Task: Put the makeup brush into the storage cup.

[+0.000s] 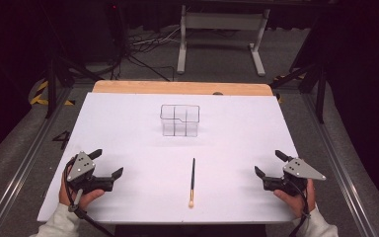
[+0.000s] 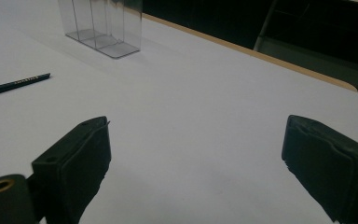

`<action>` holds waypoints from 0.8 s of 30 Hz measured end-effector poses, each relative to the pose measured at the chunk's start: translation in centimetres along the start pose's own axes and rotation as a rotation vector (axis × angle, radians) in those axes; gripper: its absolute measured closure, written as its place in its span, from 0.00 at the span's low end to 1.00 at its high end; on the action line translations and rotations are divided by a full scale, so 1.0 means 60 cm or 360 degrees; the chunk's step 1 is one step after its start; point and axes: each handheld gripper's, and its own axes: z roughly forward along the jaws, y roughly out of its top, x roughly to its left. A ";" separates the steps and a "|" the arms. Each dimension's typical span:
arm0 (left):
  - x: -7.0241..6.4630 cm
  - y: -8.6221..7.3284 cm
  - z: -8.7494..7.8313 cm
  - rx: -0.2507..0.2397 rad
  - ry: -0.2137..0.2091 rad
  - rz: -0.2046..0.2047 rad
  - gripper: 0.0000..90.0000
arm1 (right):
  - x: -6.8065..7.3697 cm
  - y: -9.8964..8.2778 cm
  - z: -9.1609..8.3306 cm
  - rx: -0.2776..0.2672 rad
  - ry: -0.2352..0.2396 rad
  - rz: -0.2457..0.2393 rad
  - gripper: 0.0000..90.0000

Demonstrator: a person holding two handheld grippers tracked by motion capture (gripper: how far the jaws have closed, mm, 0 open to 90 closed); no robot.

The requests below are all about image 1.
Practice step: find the black makeup brush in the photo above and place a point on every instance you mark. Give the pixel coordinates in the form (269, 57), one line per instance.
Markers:
(192, 184)

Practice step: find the yellow black floor tape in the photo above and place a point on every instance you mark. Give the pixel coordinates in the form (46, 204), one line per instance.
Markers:
(39, 97)

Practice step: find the person's right hand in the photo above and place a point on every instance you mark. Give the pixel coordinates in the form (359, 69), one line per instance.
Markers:
(292, 204)

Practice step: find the aluminium floor rail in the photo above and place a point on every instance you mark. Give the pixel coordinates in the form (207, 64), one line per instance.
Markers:
(342, 171)
(23, 164)

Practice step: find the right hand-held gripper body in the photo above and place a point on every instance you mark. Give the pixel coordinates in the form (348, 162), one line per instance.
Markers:
(297, 173)

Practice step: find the black device with red light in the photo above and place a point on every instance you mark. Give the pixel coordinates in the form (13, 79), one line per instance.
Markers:
(115, 23)

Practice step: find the clear divided organizer box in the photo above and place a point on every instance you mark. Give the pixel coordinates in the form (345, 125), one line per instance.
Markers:
(179, 121)

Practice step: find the white metal table frame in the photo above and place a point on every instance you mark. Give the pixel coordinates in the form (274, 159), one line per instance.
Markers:
(223, 21)

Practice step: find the black tripod stand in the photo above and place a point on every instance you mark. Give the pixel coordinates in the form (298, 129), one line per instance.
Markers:
(320, 89)
(52, 85)

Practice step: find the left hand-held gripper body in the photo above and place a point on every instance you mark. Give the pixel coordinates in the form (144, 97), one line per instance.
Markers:
(83, 166)

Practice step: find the person's left hand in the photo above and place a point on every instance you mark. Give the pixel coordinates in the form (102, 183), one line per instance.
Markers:
(89, 197)

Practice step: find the white table cover board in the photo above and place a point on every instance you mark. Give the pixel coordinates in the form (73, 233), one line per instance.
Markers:
(151, 158)

